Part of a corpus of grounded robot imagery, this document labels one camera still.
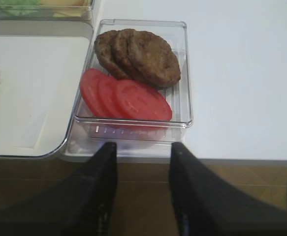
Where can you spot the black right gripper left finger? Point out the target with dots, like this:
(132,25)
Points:
(80,205)

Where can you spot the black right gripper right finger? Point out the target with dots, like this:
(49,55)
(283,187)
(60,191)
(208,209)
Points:
(206,205)

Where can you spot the clear lettuce cheese container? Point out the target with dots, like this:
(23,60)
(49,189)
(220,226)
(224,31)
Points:
(80,10)

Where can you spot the red tomato slice middle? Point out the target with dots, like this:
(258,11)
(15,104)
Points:
(106,89)

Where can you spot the red tomato slice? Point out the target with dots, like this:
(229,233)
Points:
(140,101)
(106,89)
(88,90)

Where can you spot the red tomato slice right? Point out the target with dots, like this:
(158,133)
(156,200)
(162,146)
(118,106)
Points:
(140,101)

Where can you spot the red tomato slice left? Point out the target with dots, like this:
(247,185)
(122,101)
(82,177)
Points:
(88,90)

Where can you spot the white metal tray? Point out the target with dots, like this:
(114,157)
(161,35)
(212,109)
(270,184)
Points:
(41,63)

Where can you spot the brown patty right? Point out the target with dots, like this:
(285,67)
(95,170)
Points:
(153,57)

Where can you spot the brown patty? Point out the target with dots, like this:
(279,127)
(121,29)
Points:
(103,50)
(120,53)
(153,57)

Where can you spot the brown patty left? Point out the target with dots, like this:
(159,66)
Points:
(103,50)

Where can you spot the brown patty middle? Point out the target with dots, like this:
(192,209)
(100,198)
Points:
(120,53)

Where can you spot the green lettuce in container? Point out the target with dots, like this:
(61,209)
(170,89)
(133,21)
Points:
(19,7)

